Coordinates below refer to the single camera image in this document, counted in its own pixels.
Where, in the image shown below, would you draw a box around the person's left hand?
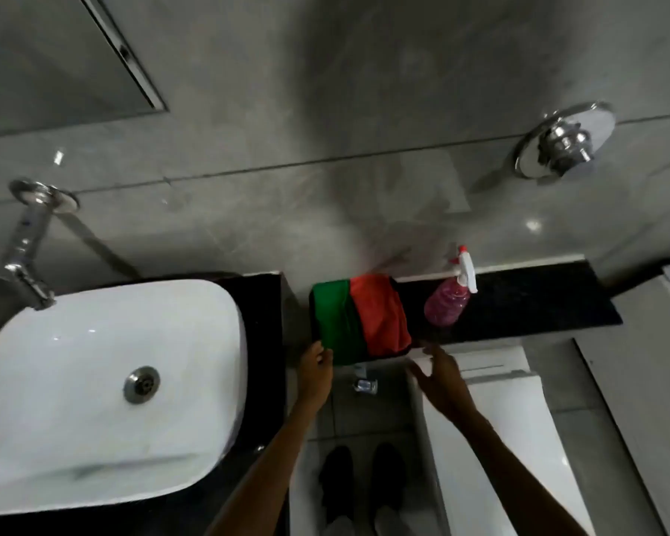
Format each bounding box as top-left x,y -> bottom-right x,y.
295,341 -> 335,408

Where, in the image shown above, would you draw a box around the person's right hand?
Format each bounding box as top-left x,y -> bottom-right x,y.
408,344 -> 478,425

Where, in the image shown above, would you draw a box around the person's left forearm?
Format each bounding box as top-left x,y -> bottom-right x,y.
205,401 -> 325,536

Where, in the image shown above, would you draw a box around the person's right forearm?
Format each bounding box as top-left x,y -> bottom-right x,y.
452,406 -> 591,536

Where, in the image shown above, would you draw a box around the green cloth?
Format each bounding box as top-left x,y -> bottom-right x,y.
311,279 -> 366,367

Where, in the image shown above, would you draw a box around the red cloth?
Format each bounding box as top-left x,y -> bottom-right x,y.
349,274 -> 413,358

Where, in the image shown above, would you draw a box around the black sink counter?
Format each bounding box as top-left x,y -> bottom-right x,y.
0,270 -> 289,536

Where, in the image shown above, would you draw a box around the pink spray bottle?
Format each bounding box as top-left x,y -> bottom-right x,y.
423,245 -> 479,328

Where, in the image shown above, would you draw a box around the white toilet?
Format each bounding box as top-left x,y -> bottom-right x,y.
406,346 -> 596,536

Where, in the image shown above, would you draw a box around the black right shoe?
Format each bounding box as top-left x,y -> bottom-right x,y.
368,442 -> 408,515

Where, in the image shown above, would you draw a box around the black shoe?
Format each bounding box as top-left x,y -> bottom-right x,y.
318,444 -> 355,526
368,442 -> 408,515

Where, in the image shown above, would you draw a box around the black left shoe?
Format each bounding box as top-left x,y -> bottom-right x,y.
318,444 -> 355,526

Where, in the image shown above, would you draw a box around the black stone ledge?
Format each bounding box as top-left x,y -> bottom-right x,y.
309,261 -> 624,355

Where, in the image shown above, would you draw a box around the light grey trousers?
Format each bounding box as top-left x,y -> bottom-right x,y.
321,505 -> 417,536

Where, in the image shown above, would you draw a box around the chrome sink drain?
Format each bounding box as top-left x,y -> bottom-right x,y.
123,366 -> 161,405

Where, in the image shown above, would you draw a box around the white side panel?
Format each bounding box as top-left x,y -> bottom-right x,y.
572,261 -> 670,536

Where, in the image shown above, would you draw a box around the white sink basin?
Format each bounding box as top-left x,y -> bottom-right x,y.
0,279 -> 249,517

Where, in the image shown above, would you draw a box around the chrome wall flush valve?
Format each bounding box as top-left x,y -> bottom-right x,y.
514,102 -> 617,180

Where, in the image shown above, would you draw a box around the chrome wall faucet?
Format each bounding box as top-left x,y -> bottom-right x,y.
3,178 -> 80,311

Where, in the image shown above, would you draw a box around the wall mirror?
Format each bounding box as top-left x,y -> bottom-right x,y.
0,0 -> 169,138

